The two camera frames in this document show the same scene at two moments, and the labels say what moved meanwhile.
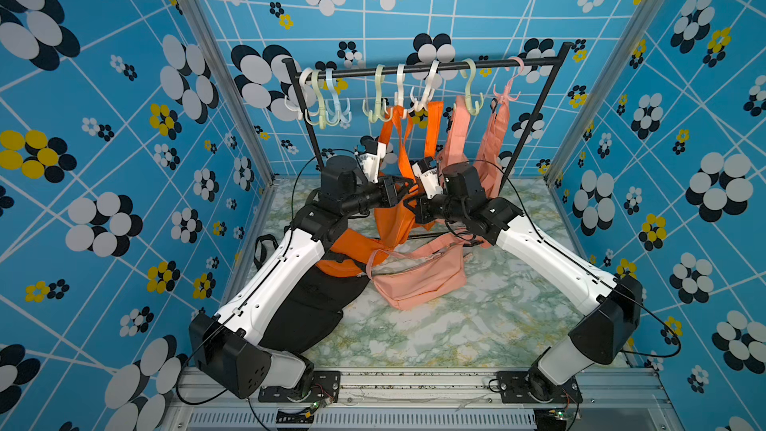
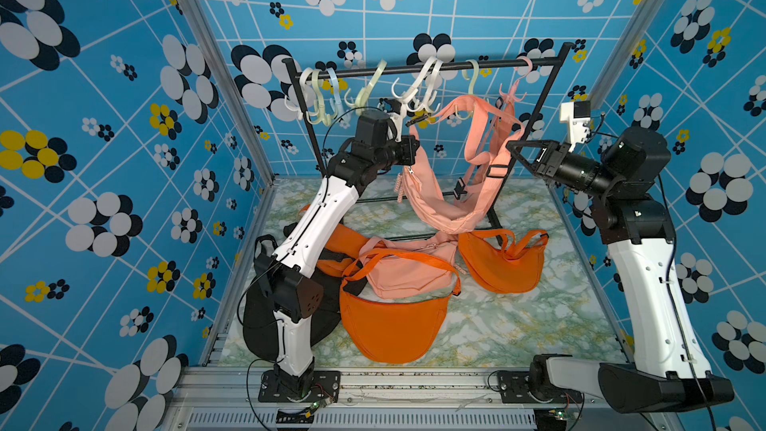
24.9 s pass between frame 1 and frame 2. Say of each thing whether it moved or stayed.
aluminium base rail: stayed
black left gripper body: moved
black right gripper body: moved
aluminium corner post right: stayed
